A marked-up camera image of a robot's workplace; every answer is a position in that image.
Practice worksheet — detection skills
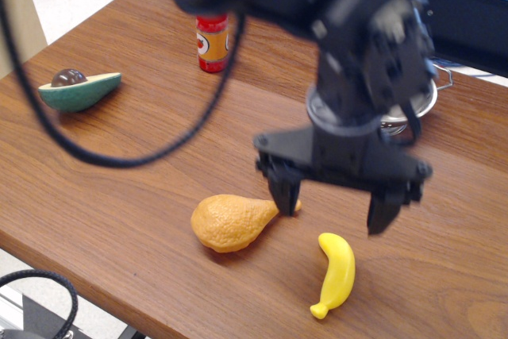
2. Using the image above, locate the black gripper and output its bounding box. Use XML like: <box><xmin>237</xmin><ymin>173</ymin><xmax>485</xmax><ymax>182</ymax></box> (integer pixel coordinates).
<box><xmin>253</xmin><ymin>125</ymin><xmax>433</xmax><ymax>235</ymax></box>

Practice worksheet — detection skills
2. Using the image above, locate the yellow toy banana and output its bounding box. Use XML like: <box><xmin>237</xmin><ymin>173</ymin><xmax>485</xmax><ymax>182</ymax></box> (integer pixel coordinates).
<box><xmin>310</xmin><ymin>233</ymin><xmax>356</xmax><ymax>319</ymax></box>

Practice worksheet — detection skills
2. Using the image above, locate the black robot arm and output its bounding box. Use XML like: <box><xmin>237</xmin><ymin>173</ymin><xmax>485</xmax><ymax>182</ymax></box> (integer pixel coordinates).
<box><xmin>175</xmin><ymin>0</ymin><xmax>436</xmax><ymax>235</ymax></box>

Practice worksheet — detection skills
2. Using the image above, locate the small steel colander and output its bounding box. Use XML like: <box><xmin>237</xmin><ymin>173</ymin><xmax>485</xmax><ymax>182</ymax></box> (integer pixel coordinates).
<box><xmin>381</xmin><ymin>64</ymin><xmax>453</xmax><ymax>136</ymax></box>

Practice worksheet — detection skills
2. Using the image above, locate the toy chicken drumstick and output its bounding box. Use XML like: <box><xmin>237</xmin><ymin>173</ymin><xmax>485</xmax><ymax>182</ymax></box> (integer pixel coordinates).
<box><xmin>190</xmin><ymin>195</ymin><xmax>280</xmax><ymax>253</ymax></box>

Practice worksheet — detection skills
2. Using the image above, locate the red toy ketchup bottle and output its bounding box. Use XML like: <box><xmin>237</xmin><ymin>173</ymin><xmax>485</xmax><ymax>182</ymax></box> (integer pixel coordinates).
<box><xmin>195</xmin><ymin>14</ymin><xmax>229</xmax><ymax>73</ymax></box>

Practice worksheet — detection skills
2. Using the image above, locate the toy avocado half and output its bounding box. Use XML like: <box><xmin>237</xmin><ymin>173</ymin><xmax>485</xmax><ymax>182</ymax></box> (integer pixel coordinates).
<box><xmin>38</xmin><ymin>68</ymin><xmax>122</xmax><ymax>113</ymax></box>

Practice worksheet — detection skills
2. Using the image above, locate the beige cabinet panel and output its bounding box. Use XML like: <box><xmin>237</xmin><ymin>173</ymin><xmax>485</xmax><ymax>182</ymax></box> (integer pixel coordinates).
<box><xmin>4</xmin><ymin>0</ymin><xmax>48</xmax><ymax>63</ymax></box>

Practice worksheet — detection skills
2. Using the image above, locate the black braided cable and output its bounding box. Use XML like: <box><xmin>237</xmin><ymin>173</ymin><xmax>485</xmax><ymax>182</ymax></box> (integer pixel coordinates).
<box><xmin>0</xmin><ymin>0</ymin><xmax>247</xmax><ymax>339</ymax></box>

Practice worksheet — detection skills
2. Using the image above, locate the aluminium rail with black bracket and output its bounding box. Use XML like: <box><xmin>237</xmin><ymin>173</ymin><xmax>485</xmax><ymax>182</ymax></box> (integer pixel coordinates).
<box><xmin>1</xmin><ymin>286</ymin><xmax>147</xmax><ymax>338</ymax></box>

